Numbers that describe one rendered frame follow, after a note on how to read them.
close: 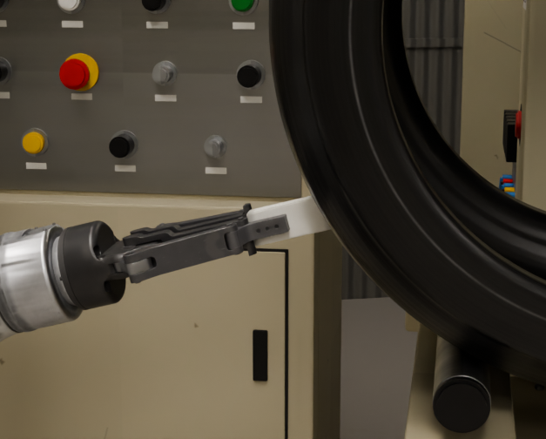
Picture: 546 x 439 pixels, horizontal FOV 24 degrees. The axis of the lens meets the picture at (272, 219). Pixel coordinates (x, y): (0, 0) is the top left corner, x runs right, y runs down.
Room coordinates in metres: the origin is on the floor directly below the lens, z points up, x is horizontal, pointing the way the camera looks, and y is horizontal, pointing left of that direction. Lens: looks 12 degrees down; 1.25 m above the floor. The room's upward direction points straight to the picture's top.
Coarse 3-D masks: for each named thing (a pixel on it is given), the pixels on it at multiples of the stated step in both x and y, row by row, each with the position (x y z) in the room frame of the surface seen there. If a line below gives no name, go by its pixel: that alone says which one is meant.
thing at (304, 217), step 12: (288, 204) 1.06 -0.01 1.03; (300, 204) 1.05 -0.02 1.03; (312, 204) 1.05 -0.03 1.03; (252, 216) 1.06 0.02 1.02; (264, 216) 1.06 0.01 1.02; (288, 216) 1.05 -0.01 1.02; (300, 216) 1.05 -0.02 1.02; (312, 216) 1.05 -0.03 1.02; (300, 228) 1.05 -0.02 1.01; (312, 228) 1.05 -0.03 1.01; (324, 228) 1.05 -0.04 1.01; (264, 240) 1.06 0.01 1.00; (276, 240) 1.06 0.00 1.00
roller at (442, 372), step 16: (448, 352) 1.00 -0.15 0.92; (464, 352) 0.99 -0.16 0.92; (448, 368) 0.96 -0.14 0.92; (464, 368) 0.95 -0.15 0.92; (480, 368) 0.96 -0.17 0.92; (448, 384) 0.93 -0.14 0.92; (464, 384) 0.92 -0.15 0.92; (480, 384) 0.93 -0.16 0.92; (448, 400) 0.92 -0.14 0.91; (464, 400) 0.92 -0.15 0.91; (480, 400) 0.92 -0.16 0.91; (448, 416) 0.92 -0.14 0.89; (464, 416) 0.92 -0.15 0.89; (480, 416) 0.92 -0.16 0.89; (464, 432) 0.93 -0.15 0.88
